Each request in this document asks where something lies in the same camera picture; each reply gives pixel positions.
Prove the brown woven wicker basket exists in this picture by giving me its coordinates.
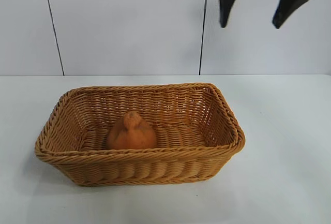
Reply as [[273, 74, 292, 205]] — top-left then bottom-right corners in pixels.
[[35, 83, 246, 187]]

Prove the bumpy orange with knob top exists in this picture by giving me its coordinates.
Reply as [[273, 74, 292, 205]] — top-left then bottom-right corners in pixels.
[[107, 112, 158, 150]]

